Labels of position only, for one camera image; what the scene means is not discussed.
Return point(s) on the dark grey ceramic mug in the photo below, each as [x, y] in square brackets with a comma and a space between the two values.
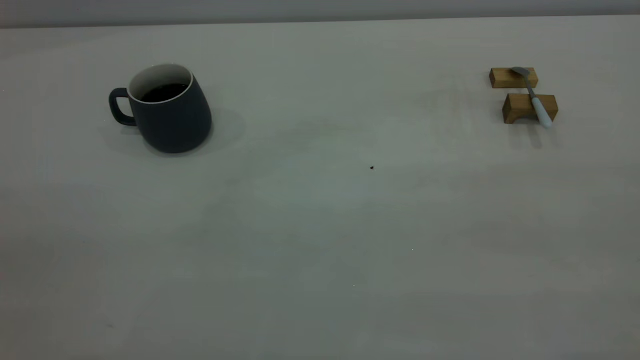
[175, 125]

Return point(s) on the flat rectangular wooden block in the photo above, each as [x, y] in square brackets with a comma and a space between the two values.
[502, 79]

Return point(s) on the arched wooden block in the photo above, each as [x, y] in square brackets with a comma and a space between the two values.
[519, 104]

